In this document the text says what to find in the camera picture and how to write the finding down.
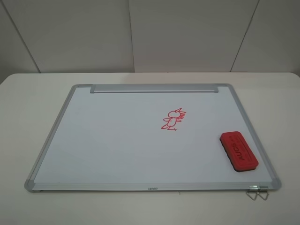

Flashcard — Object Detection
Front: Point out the red whiteboard eraser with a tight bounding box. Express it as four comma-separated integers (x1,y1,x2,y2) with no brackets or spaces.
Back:
220,131,259,173

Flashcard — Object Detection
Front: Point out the left metal hanging clip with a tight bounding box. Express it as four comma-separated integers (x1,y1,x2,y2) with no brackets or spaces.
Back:
246,185,259,201

